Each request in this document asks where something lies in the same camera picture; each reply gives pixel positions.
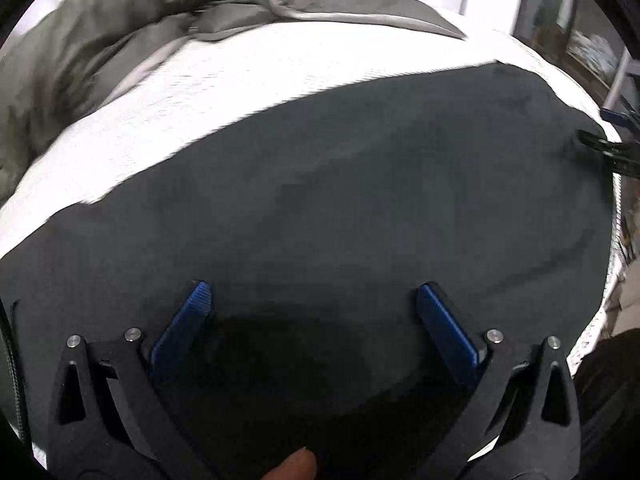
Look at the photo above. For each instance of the glass door cabinet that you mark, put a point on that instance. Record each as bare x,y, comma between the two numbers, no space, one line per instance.
576,36

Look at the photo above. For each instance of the person's left hand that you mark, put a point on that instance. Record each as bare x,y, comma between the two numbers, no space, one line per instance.
301,465

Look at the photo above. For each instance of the grey duvet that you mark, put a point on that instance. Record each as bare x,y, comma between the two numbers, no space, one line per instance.
87,53

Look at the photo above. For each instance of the white mesh mattress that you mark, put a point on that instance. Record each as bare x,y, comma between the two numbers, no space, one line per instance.
204,88

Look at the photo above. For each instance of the black pants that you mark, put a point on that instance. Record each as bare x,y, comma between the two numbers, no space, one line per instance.
315,222

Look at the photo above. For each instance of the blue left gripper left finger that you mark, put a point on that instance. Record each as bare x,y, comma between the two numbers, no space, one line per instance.
173,345

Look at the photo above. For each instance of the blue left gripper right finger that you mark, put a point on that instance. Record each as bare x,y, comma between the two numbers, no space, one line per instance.
461,348

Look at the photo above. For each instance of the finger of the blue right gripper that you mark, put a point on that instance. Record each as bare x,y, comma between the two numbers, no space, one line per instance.
613,117

